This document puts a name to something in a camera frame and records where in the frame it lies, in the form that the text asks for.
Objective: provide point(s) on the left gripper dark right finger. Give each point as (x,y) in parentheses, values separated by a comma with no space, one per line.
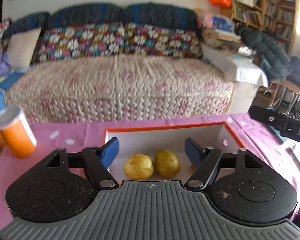
(205,161)

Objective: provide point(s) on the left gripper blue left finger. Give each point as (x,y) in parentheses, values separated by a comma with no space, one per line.
(97,161)

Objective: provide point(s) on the yellow pear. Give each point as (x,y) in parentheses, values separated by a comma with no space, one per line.
(166,163)
(138,167)

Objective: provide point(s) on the orange cardboard box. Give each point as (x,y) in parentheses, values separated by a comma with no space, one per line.
(149,140)

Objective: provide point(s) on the pink bed sheet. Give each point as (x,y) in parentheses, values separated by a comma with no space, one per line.
(283,157)

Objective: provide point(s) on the quilted beige bedspread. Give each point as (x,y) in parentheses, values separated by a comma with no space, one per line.
(119,88)

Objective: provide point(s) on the dark green puffer jacket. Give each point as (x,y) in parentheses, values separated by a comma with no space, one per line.
(274,60)

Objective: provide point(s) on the white cloth covered nightstand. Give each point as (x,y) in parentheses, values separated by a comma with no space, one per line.
(246,76)

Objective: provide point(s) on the orange cylindrical container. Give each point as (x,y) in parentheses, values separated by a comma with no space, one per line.
(16,132)

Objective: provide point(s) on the floral pillow left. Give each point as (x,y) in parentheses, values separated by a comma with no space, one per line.
(81,41)

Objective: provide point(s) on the floral pillow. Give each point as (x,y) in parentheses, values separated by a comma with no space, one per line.
(81,41)
(145,39)

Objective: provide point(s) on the stack of books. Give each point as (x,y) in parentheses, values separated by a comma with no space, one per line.
(218,32)

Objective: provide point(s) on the wooden bookshelf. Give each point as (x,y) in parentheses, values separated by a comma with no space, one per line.
(277,18)

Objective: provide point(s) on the floral pillow right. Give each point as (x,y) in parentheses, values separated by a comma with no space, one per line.
(145,39)

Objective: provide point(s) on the beige square cushion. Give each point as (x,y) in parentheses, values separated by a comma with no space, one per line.
(21,47)

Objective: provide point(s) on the dark blue headboard cushions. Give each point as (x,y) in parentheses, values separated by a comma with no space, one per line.
(163,15)

